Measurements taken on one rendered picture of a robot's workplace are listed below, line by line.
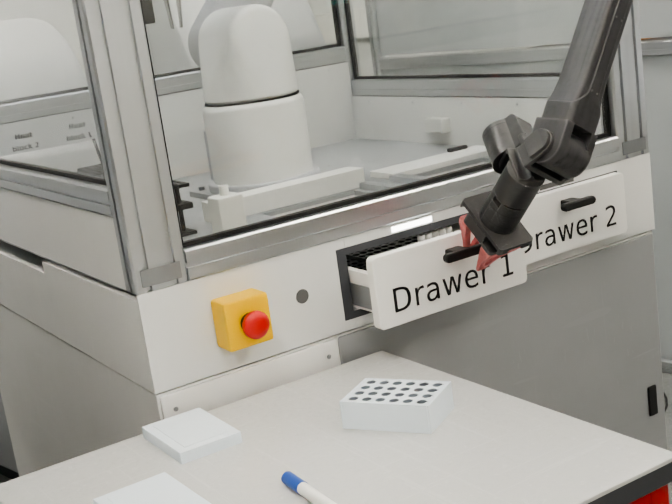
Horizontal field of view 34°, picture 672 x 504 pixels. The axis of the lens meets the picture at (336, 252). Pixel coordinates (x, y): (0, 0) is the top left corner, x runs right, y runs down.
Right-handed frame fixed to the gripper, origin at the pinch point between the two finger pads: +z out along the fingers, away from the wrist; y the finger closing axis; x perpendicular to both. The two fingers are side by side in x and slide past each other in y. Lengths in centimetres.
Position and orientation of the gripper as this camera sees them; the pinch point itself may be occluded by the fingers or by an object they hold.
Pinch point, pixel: (475, 257)
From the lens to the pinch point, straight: 166.5
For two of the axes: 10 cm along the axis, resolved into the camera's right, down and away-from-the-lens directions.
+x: -8.3, 2.5, -5.0
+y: -4.9, -7.5, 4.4
